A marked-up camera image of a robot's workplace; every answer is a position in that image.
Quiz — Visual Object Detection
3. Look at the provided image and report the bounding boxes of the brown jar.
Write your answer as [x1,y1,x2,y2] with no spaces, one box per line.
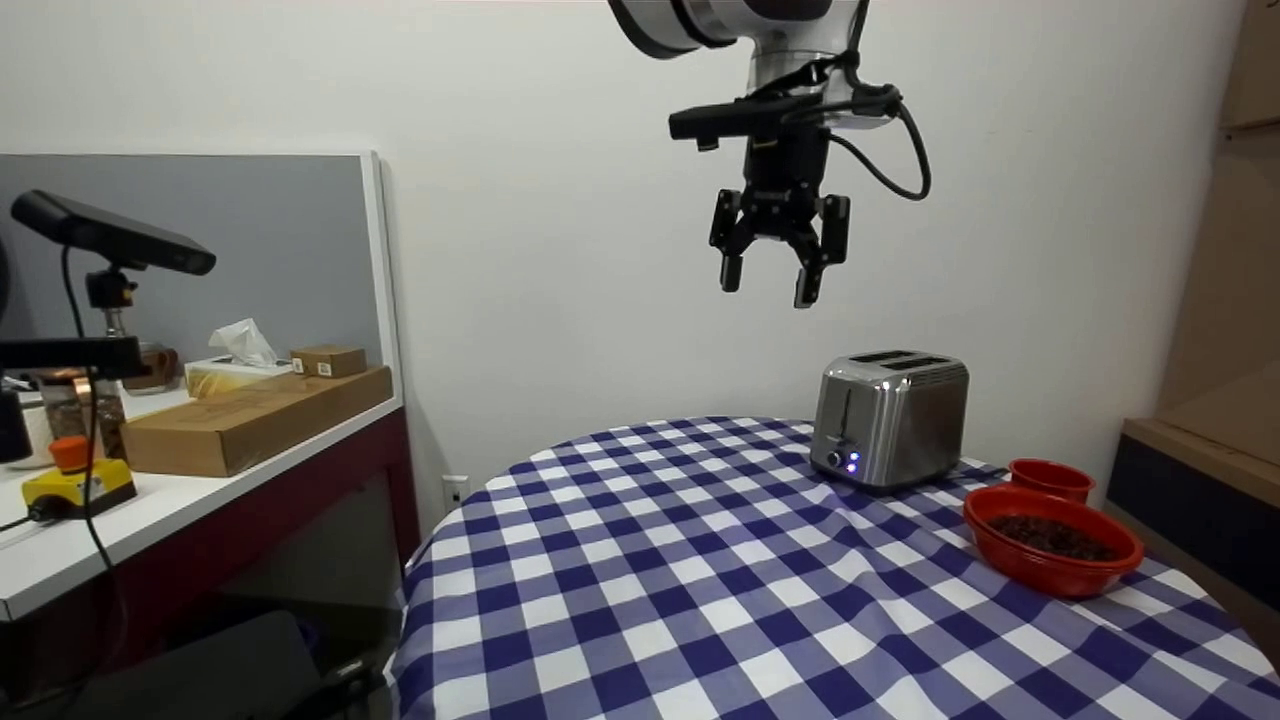
[31,362,133,462]

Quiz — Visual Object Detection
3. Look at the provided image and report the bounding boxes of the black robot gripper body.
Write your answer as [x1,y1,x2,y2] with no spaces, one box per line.
[736,119,835,247]

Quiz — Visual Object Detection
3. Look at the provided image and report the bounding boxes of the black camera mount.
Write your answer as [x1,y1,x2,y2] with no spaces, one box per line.
[78,260,142,339]

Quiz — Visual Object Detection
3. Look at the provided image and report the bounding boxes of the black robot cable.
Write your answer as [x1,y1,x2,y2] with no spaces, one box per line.
[742,52,937,207]

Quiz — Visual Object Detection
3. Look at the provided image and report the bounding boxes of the small orange object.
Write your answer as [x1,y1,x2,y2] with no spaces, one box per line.
[44,433,98,479]

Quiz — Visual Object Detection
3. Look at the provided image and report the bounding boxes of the black chair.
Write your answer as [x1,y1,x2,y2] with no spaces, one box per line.
[54,600,390,720]

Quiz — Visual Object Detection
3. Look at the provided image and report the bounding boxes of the blue white checkered tablecloth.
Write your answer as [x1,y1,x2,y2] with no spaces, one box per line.
[390,413,1280,720]

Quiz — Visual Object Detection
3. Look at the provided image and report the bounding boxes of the dark coffee beans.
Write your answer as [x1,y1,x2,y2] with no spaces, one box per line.
[996,510,1119,564]

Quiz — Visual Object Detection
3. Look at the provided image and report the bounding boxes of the yellow black hand tool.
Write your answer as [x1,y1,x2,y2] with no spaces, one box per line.
[14,452,138,523]

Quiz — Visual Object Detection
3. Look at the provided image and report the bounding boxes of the black bar camera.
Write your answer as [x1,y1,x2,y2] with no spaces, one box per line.
[9,184,220,280]

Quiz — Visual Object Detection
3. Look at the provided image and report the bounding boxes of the silver two-slot toaster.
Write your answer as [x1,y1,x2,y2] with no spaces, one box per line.
[809,347,970,494]

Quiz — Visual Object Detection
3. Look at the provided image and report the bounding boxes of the tissue box with white tissue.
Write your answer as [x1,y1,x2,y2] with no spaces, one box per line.
[179,317,308,400]

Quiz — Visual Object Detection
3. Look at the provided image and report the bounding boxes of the small wooden block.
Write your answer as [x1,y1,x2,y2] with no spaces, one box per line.
[288,343,372,385]

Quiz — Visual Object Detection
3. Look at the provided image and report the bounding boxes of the white desk with red front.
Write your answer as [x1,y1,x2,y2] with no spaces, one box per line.
[0,379,423,720]

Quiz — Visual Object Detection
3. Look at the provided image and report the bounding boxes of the black flat device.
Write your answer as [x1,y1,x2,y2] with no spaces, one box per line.
[0,331,148,385]

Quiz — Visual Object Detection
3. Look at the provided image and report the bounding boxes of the small red bowl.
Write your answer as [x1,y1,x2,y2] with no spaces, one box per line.
[1003,455,1101,506]

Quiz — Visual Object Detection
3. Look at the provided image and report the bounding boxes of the grey partition panel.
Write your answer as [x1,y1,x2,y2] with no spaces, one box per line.
[0,146,407,404]

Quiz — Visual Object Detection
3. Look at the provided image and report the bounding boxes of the large red bowl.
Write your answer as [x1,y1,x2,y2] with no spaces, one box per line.
[960,479,1147,602]

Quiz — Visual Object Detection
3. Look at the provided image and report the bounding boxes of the flat wooden box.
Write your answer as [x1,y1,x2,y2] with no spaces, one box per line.
[118,362,399,479]

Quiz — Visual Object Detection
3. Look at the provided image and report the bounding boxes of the beige wooden cabinet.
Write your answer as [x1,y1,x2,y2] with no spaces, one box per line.
[1101,0,1280,630]

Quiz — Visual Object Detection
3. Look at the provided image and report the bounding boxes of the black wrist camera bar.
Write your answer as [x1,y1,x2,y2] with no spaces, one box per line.
[663,79,908,150]

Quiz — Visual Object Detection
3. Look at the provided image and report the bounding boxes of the thin black camera cable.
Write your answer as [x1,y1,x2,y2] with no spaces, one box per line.
[54,242,127,578]

